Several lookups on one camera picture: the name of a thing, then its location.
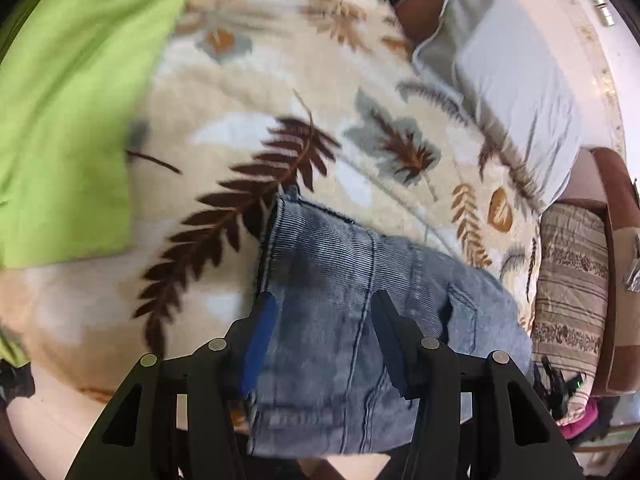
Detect brown wooden headboard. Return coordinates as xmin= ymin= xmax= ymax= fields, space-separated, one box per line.
xmin=560 ymin=148 xmax=639 ymax=396

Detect lime green cloth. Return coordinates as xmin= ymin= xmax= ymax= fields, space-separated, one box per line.
xmin=0 ymin=0 xmax=194 ymax=369

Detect brown pillow under grey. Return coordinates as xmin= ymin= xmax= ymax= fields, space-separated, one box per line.
xmin=395 ymin=0 xmax=445 ymax=46

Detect beige leaf pattern blanket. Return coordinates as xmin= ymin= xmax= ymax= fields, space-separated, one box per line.
xmin=1 ymin=0 xmax=539 ymax=399

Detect grey denim pants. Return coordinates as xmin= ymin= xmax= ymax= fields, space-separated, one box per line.
xmin=248 ymin=191 xmax=532 ymax=458

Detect brown striped floral pillow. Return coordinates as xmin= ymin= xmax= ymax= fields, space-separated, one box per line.
xmin=532 ymin=204 xmax=608 ymax=426

